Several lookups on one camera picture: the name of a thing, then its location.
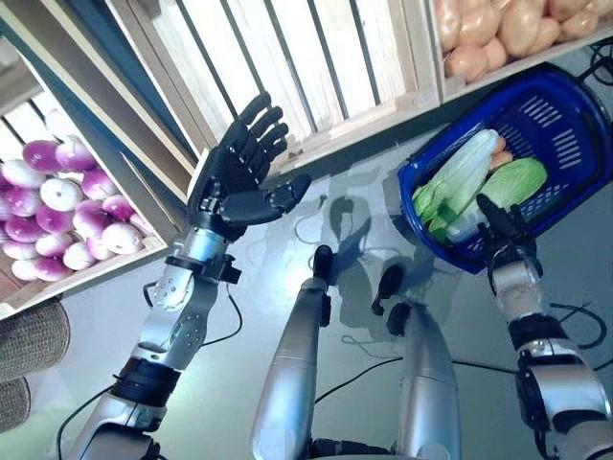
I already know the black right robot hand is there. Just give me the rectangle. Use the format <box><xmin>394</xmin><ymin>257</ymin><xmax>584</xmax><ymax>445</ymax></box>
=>
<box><xmin>476</xmin><ymin>193</ymin><xmax>537</xmax><ymax>258</ymax></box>

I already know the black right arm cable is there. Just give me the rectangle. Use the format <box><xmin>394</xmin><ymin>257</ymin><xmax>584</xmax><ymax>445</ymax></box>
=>
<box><xmin>549</xmin><ymin>301</ymin><xmax>607</xmax><ymax>349</ymax></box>

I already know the blue plastic shopping basket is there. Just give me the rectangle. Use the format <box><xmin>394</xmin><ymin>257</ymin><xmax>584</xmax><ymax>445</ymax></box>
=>
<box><xmin>396</xmin><ymin>61</ymin><xmax>613</xmax><ymax>275</ymax></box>

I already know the purple white onion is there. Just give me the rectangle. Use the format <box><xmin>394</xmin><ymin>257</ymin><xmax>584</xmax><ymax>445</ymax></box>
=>
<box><xmin>10</xmin><ymin>258</ymin><xmax>42</xmax><ymax>282</ymax></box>
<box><xmin>102</xmin><ymin>222</ymin><xmax>144</xmax><ymax>255</ymax></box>
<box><xmin>3</xmin><ymin>216</ymin><xmax>47</xmax><ymax>244</ymax></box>
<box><xmin>33</xmin><ymin>257</ymin><xmax>74</xmax><ymax>283</ymax></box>
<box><xmin>80</xmin><ymin>168</ymin><xmax>119</xmax><ymax>201</ymax></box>
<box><xmin>72</xmin><ymin>200</ymin><xmax>112</xmax><ymax>240</ymax></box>
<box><xmin>38</xmin><ymin>177</ymin><xmax>83</xmax><ymax>212</ymax></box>
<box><xmin>62</xmin><ymin>241</ymin><xmax>97</xmax><ymax>271</ymax></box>
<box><xmin>85</xmin><ymin>237</ymin><xmax>116</xmax><ymax>262</ymax></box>
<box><xmin>3</xmin><ymin>186</ymin><xmax>43</xmax><ymax>218</ymax></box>
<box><xmin>55</xmin><ymin>141</ymin><xmax>97</xmax><ymax>173</ymax></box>
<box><xmin>0</xmin><ymin>160</ymin><xmax>47</xmax><ymax>189</ymax></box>
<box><xmin>35</xmin><ymin>204</ymin><xmax>76</xmax><ymax>235</ymax></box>
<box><xmin>34</xmin><ymin>232</ymin><xmax>74</xmax><ymax>259</ymax></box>
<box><xmin>101</xmin><ymin>194</ymin><xmax>136</xmax><ymax>221</ymax></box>
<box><xmin>2</xmin><ymin>241</ymin><xmax>39</xmax><ymax>261</ymax></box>
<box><xmin>22</xmin><ymin>139</ymin><xmax>61</xmax><ymax>173</ymax></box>

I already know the wooden display shelf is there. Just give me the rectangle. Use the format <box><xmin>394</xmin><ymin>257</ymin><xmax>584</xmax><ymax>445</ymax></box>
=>
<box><xmin>0</xmin><ymin>0</ymin><xmax>231</xmax><ymax>236</ymax></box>

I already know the slatted wooden crate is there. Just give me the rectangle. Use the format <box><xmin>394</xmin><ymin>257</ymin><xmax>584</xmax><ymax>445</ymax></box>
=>
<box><xmin>107</xmin><ymin>0</ymin><xmax>444</xmax><ymax>176</ymax></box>

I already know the napa cabbage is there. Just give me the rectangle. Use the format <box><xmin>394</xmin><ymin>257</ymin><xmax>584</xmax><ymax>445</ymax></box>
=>
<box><xmin>444</xmin><ymin>157</ymin><xmax>549</xmax><ymax>243</ymax></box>
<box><xmin>412</xmin><ymin>128</ymin><xmax>499</xmax><ymax>222</ymax></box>
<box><xmin>425</xmin><ymin>210</ymin><xmax>451</xmax><ymax>237</ymax></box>

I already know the grey woven basket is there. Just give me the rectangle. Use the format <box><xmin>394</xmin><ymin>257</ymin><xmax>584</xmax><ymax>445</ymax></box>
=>
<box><xmin>0</xmin><ymin>377</ymin><xmax>33</xmax><ymax>432</ymax></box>
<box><xmin>0</xmin><ymin>301</ymin><xmax>72</xmax><ymax>384</ymax></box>

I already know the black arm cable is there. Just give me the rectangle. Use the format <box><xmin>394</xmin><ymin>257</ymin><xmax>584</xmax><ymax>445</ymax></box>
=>
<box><xmin>56</xmin><ymin>289</ymin><xmax>244</xmax><ymax>460</ymax></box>
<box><xmin>549</xmin><ymin>301</ymin><xmax>607</xmax><ymax>349</ymax></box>

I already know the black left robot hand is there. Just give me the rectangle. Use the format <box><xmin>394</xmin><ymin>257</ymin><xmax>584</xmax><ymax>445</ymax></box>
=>
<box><xmin>186</xmin><ymin>93</ymin><xmax>313</xmax><ymax>242</ymax></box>

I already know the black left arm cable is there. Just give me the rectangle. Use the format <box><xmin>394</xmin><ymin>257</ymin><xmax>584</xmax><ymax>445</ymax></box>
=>
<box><xmin>56</xmin><ymin>289</ymin><xmax>244</xmax><ymax>460</ymax></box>

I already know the black robot pelvis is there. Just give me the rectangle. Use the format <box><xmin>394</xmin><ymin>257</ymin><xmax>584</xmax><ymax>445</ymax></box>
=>
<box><xmin>306</xmin><ymin>436</ymin><xmax>399</xmax><ymax>460</ymax></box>

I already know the long black floor cable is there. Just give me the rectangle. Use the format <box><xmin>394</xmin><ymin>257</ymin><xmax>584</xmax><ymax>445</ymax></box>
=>
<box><xmin>452</xmin><ymin>356</ymin><xmax>613</xmax><ymax>376</ymax></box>

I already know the black tether cable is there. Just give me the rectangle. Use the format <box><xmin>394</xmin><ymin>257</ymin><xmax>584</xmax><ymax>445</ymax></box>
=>
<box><xmin>314</xmin><ymin>356</ymin><xmax>404</xmax><ymax>404</ymax></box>

